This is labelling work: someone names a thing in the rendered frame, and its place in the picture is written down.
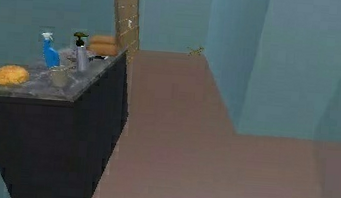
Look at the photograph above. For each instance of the black counter with grey top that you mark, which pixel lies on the black counter with grey top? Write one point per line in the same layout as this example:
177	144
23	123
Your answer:
58	139

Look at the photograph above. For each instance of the blue spray bottle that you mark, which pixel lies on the blue spray bottle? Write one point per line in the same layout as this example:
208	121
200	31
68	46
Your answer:
50	56

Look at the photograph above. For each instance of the small green plant sprig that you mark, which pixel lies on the small green plant sprig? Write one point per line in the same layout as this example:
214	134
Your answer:
196	51

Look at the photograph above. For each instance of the grey soap dispenser bottle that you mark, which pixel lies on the grey soap dispenser bottle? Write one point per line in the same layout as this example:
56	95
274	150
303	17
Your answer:
81	58

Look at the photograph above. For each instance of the brown sliced bread loaf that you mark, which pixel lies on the brown sliced bread loaf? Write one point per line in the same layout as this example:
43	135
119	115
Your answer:
102	45

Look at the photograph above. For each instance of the round golden bread loaf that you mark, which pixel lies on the round golden bread loaf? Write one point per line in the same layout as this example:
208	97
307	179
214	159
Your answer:
9	75

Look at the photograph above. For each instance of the tan wooden door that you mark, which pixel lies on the tan wooden door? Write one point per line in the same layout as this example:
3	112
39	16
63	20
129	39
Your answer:
127	17

